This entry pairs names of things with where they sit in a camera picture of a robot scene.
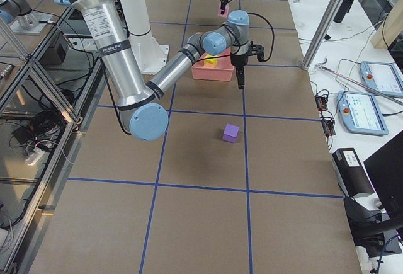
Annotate yellow foam block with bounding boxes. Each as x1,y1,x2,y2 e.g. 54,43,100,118
203,54,218,68

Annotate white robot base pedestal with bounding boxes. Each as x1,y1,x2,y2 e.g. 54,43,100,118
120,0,169,75

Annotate black box white label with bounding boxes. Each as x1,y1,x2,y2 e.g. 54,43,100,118
332,147,375,198

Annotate far blue teach pendant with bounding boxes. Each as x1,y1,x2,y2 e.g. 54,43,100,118
360,61,402,98

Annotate small circuit board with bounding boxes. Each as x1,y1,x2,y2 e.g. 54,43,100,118
321,117,336,137
315,95,328,111

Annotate aluminium frame post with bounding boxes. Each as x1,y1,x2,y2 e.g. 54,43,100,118
300,0,343,71

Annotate black water bottle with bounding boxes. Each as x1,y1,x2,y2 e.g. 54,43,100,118
333,0,354,23

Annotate blue teach pendant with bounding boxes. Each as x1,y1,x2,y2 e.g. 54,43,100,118
337,91,389,136
360,61,402,98

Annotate pink plastic bin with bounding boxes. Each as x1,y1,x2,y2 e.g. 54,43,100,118
188,31,234,81

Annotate near blue teach pendant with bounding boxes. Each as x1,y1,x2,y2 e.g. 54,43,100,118
337,91,389,136

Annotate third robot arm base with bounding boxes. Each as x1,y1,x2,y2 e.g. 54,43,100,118
1,0,55,35

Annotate aluminium truss frame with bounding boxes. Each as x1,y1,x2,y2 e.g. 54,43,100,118
1,9,103,273

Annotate black monitor with stand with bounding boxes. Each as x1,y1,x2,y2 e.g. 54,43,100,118
344,132,402,257

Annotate light pink foam block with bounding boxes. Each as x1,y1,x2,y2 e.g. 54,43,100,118
217,4,229,18

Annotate purple foam block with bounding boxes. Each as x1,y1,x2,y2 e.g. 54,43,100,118
222,123,239,143

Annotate floor cable bundle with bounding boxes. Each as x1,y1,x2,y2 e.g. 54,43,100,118
9,110,69,164

